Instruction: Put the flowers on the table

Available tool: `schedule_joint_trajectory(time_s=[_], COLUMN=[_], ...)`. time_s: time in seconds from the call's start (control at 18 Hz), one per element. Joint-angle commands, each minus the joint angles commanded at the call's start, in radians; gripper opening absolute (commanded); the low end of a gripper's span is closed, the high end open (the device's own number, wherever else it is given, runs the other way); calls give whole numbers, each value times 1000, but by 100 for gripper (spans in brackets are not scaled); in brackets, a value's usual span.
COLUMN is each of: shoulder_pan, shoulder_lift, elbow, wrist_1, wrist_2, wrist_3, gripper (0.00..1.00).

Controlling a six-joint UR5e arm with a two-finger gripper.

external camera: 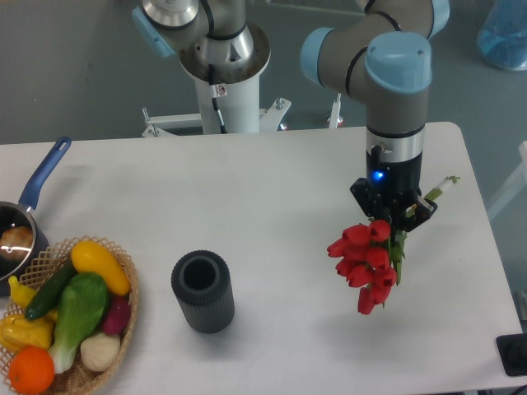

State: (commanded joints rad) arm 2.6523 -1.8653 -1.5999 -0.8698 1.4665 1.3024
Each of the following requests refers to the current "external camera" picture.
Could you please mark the brown bread roll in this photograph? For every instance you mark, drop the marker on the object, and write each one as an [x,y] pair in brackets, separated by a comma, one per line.
[16,243]

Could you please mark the green bok choy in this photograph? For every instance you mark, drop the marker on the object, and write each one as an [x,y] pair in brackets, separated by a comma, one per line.
[81,307]

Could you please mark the black device at edge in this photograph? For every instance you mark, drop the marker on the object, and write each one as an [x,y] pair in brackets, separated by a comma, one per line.
[512,351]

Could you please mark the red tulip bouquet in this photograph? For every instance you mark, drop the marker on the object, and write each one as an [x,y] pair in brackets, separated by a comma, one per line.
[370,258]

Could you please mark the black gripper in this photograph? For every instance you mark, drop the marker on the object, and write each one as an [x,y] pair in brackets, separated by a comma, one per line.
[390,191]

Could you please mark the white garlic bulb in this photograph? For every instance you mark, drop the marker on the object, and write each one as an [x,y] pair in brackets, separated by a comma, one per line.
[99,351]

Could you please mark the yellow orange pumpkin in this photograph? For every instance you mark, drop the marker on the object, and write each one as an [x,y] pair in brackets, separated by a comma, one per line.
[17,333]

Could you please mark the yellow squash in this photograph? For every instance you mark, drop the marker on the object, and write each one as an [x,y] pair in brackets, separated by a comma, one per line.
[89,256]

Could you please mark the yellow pepper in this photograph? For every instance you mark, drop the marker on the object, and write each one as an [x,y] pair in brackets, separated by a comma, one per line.
[20,294]

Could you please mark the green cucumber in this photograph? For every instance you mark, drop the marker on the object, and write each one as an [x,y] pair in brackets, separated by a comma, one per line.
[49,294]

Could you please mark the orange fruit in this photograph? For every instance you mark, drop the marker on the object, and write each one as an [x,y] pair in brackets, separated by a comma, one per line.
[31,371]

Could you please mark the dark grey ribbed vase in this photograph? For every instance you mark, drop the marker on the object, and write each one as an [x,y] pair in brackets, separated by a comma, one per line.
[201,282]

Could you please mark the blue handled saucepan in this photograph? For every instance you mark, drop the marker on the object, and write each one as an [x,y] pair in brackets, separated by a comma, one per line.
[21,212]

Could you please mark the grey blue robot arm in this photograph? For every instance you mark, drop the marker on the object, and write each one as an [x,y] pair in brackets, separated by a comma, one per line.
[383,62]

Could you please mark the blue transparent container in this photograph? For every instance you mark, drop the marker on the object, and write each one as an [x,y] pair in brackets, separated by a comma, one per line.
[502,39]

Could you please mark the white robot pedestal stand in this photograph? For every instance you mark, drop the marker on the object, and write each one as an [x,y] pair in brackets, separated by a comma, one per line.
[226,75]

